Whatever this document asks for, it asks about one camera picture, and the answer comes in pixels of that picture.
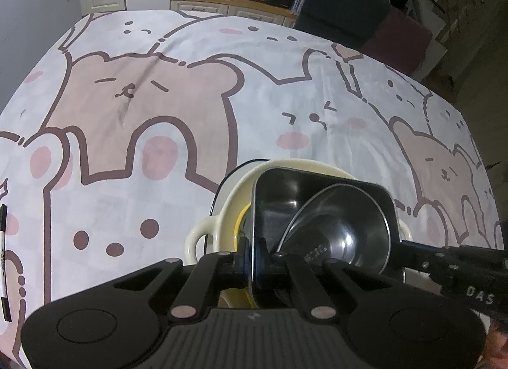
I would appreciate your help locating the beige panelled wardrobe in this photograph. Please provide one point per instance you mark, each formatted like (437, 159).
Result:
(476, 15)

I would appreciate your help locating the floral scalloped yellow-rim bowl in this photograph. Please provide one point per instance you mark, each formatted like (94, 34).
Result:
(240, 226)

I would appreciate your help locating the person's right hand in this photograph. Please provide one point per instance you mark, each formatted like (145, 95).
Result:
(498, 347)

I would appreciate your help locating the white flat board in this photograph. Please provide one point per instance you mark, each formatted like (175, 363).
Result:
(430, 35)

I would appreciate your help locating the black and white marker pen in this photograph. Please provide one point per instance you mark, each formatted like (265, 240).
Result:
(4, 265)

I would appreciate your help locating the bear-print bed sheet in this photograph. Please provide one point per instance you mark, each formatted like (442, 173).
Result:
(139, 95)

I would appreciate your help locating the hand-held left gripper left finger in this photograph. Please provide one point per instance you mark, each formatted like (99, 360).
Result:
(243, 267)

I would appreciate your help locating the rectangular steel container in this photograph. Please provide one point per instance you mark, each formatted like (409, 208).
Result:
(278, 194)

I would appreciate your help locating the round steel bowl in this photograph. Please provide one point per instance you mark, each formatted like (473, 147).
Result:
(349, 230)

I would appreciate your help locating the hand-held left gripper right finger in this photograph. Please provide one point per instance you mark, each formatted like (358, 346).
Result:
(261, 265)

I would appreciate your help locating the wood-top white cabinet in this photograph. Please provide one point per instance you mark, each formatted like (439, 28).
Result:
(206, 6)

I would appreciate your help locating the purple chair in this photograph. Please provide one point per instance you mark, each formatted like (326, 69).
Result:
(397, 39)

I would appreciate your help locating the dark blue chair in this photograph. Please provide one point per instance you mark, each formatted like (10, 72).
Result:
(341, 7)

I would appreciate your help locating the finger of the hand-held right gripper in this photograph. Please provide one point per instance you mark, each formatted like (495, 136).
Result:
(428, 254)

